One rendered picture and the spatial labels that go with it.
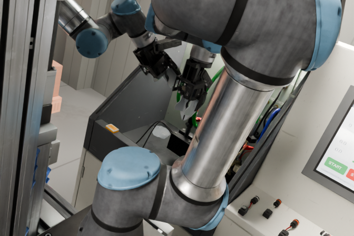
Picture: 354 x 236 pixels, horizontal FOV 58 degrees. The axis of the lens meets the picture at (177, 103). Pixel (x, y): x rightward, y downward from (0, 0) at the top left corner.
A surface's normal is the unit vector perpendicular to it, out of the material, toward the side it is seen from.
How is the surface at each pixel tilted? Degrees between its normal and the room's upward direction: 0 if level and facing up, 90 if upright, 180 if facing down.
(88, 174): 90
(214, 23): 116
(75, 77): 90
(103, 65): 90
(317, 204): 76
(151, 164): 8
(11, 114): 90
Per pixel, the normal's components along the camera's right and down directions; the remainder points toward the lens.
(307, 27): 0.02, 0.39
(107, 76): -0.54, 0.18
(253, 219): 0.28, -0.88
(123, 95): 0.77, 0.44
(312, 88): -0.50, -0.05
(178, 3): -0.73, 0.39
